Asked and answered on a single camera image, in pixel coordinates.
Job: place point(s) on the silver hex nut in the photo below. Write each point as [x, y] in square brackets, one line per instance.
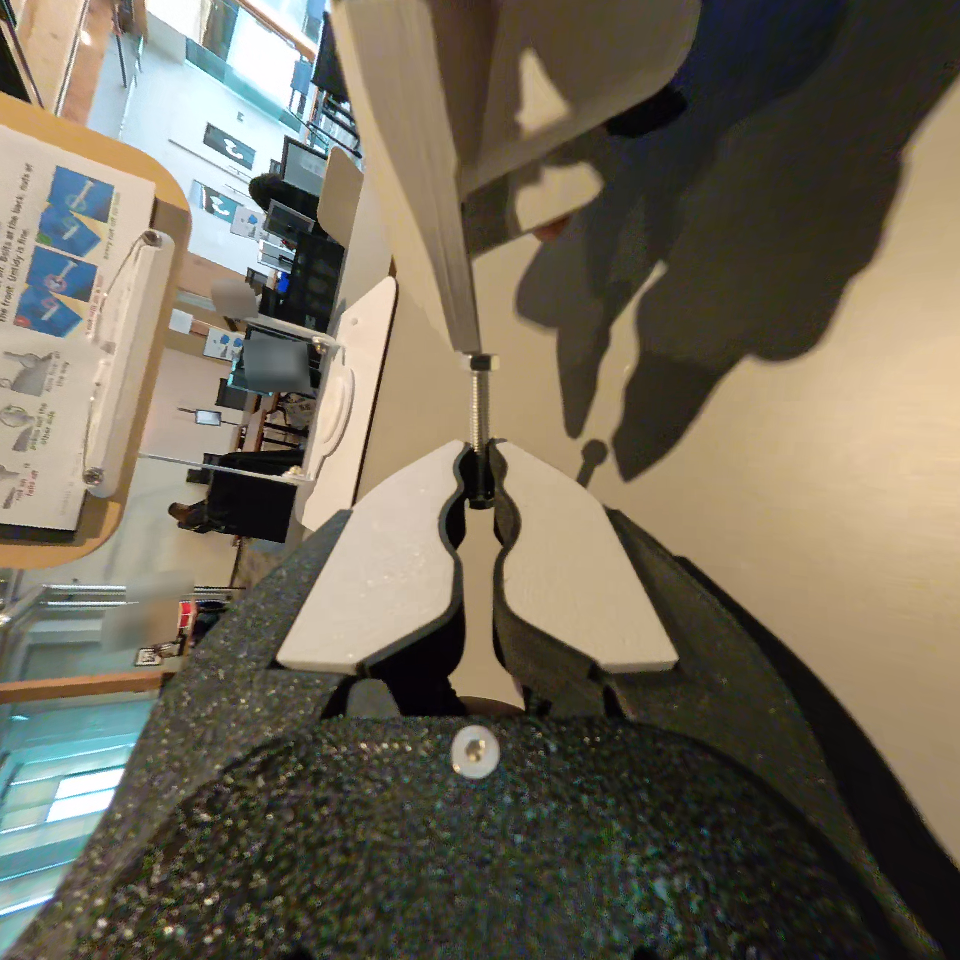
[480, 363]

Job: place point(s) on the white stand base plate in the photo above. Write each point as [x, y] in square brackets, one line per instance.
[367, 360]

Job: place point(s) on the printed instruction sheet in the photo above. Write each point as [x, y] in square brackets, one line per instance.
[45, 262]

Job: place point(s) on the black crate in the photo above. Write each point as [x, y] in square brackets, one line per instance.
[315, 281]

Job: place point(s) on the wooden document board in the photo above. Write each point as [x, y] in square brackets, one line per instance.
[75, 135]

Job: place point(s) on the white clip bar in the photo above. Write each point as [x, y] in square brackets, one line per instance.
[139, 337]

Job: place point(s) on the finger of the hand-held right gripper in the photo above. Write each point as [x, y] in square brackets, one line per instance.
[420, 150]

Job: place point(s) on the black wall sign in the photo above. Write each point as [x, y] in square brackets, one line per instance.
[229, 146]
[217, 201]

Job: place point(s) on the person's right hand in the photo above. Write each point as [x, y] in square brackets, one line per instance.
[553, 229]

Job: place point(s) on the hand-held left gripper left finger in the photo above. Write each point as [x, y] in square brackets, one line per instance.
[375, 570]

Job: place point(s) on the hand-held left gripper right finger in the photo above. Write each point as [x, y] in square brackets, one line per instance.
[577, 570]

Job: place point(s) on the silver threaded bolt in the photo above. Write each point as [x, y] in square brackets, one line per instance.
[480, 409]

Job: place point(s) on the wooden chair back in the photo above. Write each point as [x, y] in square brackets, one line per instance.
[341, 195]

